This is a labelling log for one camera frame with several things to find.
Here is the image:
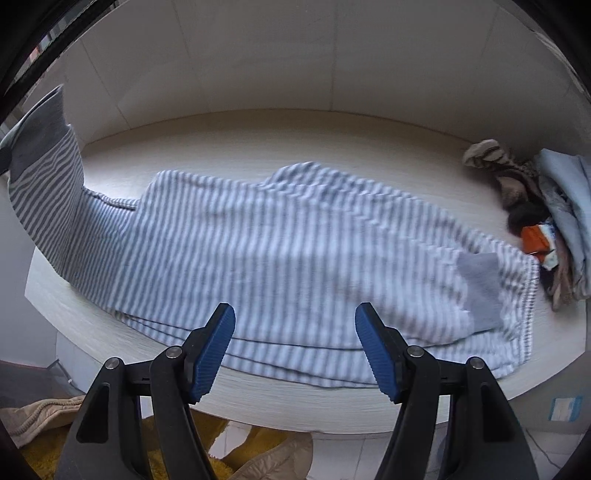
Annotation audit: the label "light blue folded garment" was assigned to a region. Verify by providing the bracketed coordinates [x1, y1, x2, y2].
[535, 149, 590, 300]

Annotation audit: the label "blue white label sticker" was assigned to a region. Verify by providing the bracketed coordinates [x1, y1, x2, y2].
[549, 396, 583, 423]

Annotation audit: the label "orange snack packet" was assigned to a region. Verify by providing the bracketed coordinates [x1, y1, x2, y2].
[521, 223, 559, 271]

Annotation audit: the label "pile of clothes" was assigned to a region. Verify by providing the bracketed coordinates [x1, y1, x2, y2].
[463, 139, 574, 311]

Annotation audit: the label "yellow fluffy blanket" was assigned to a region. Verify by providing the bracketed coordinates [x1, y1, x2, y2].
[19, 410, 290, 479]

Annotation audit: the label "beige knitted garment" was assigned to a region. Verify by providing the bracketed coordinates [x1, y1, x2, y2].
[0, 395, 85, 448]

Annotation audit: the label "grey white striped pants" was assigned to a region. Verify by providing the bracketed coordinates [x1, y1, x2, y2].
[1, 89, 538, 388]

